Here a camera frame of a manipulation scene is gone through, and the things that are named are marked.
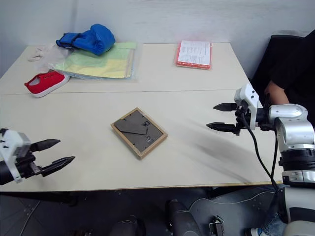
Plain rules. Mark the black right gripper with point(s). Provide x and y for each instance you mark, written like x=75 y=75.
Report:
x=242 y=123

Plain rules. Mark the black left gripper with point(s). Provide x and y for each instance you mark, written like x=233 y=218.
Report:
x=25 y=167

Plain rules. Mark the person's bare forearm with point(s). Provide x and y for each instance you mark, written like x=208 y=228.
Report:
x=276 y=94

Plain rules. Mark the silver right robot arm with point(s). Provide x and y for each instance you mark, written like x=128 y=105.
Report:
x=292 y=132

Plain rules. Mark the red folder with paper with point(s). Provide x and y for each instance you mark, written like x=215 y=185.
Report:
x=194 y=54

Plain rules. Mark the person in black clothing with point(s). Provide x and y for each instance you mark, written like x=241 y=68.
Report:
x=265 y=61

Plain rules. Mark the red slip-on shoe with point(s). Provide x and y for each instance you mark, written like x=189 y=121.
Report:
x=46 y=82

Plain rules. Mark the person in black shirt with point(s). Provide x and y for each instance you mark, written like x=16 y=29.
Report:
x=297 y=64

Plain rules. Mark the dark flat rounded board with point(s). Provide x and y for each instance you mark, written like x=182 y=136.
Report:
x=236 y=209

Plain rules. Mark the clear plastic bag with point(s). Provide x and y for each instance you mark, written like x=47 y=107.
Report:
x=53 y=55

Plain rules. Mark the dark rounded low shape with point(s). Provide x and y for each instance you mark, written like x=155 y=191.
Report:
x=128 y=227

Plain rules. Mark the green yellow packaged cloth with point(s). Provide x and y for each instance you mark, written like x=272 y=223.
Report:
x=103 y=61

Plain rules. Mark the small black clamp device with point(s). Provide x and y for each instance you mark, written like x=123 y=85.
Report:
x=216 y=226

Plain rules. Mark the dark rounded cylinder shape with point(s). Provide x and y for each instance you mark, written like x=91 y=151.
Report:
x=182 y=218

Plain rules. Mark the blue jeans leg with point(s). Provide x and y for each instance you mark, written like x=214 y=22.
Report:
x=273 y=225

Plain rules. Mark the white sneaker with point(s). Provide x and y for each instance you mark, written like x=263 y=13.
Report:
x=256 y=231

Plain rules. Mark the blue padded fabric bundle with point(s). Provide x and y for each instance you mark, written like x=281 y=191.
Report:
x=91 y=39

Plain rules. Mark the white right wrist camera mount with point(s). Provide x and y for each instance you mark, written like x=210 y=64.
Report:
x=251 y=98

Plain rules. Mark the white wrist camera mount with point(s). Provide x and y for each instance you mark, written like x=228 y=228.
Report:
x=9 y=143
x=251 y=98

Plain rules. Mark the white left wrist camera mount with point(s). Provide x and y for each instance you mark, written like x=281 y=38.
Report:
x=9 y=143

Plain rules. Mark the wooden picture frame face down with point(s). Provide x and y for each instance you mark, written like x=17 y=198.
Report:
x=139 y=132

